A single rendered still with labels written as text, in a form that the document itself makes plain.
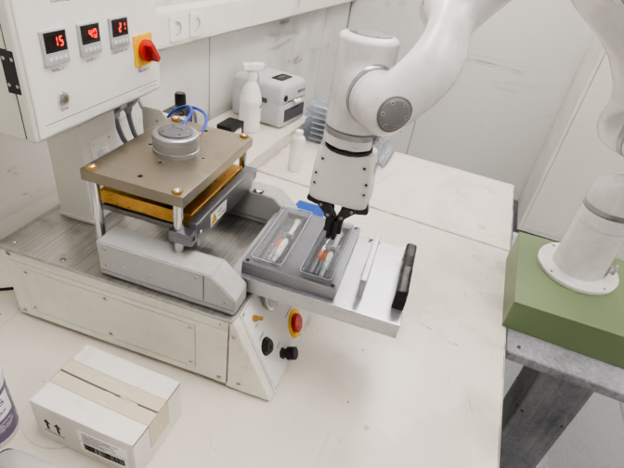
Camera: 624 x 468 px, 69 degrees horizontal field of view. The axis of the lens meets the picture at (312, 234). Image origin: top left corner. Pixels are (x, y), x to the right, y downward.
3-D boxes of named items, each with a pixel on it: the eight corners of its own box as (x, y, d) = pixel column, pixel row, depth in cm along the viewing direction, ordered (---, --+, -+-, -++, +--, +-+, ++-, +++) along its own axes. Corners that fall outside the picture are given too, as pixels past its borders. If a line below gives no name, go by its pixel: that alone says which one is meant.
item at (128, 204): (102, 209, 79) (95, 159, 73) (171, 160, 97) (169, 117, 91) (192, 235, 76) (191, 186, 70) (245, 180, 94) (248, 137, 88)
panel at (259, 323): (274, 393, 84) (239, 315, 75) (318, 292, 108) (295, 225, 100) (283, 393, 83) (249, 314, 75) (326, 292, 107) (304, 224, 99)
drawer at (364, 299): (228, 290, 79) (229, 253, 75) (273, 227, 97) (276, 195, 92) (394, 342, 74) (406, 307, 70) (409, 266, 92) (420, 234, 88)
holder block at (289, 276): (240, 272, 77) (241, 260, 76) (280, 215, 94) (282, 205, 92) (333, 301, 75) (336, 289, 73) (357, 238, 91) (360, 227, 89)
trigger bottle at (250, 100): (242, 134, 168) (246, 65, 154) (235, 125, 174) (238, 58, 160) (264, 133, 172) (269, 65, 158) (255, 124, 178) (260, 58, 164)
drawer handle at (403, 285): (391, 307, 75) (396, 290, 73) (402, 257, 87) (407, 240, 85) (402, 311, 75) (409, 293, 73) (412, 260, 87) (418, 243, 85)
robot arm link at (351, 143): (386, 123, 71) (383, 141, 73) (332, 110, 73) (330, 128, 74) (378, 142, 65) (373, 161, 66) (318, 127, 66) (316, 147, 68)
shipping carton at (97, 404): (37, 433, 72) (24, 397, 67) (97, 373, 83) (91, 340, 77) (133, 486, 68) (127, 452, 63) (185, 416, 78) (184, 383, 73)
